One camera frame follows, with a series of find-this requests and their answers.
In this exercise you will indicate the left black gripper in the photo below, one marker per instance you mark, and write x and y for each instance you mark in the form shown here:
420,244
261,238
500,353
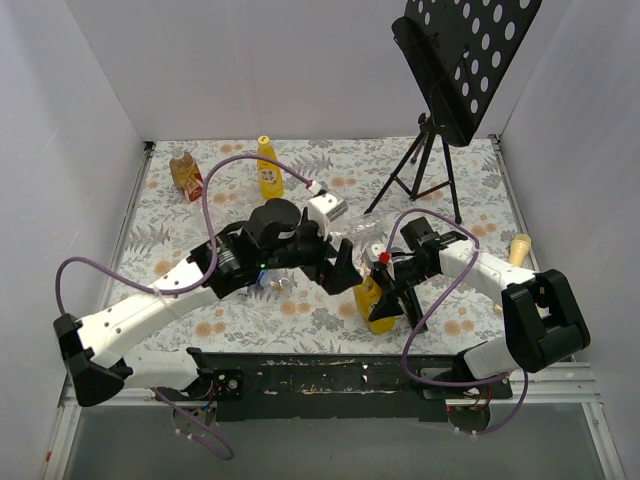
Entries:
325,264

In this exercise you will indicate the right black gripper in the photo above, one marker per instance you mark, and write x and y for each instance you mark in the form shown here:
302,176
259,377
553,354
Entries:
400,288

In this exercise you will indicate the brown tea bottle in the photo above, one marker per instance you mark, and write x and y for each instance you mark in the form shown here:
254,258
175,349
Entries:
186,174

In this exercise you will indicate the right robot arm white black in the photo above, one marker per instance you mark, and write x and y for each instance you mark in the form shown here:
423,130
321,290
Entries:
543,323

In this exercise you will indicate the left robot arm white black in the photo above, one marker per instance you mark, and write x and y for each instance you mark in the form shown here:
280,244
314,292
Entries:
99,349

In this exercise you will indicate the clear crushed plastic bottle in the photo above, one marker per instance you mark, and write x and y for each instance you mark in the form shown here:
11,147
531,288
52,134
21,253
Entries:
367,228

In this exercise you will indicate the blue label crushed water bottle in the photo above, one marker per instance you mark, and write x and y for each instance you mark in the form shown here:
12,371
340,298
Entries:
271,281

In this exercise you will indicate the tall yellow juice bottle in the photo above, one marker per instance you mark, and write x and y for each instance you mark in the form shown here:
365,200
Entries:
270,175

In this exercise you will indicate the black silver microphone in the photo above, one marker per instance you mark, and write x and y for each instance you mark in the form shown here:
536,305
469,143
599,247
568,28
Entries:
411,306

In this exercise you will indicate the black front base bar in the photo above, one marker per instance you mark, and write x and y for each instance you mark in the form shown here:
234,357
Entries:
243,386

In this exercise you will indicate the beige cone object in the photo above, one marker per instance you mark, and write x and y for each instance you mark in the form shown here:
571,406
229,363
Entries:
519,249

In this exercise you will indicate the floral patterned table mat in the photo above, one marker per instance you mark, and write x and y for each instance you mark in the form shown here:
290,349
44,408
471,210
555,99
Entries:
305,319

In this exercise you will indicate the black perforated music stand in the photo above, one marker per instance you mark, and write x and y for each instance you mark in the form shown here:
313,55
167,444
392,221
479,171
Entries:
458,52

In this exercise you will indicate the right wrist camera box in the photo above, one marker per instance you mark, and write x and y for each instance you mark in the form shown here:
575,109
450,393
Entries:
376,255

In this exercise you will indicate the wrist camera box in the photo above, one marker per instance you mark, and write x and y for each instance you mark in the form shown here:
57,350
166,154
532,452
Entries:
327,206
376,255

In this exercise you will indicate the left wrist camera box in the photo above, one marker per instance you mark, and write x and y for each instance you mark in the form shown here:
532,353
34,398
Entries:
327,206

